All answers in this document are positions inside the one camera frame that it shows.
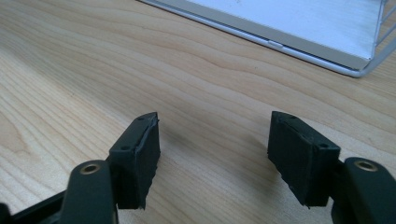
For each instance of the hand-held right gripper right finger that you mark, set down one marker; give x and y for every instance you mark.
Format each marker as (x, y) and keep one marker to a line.
(299, 161)

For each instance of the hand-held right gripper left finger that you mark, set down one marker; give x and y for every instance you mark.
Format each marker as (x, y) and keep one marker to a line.
(137, 165)

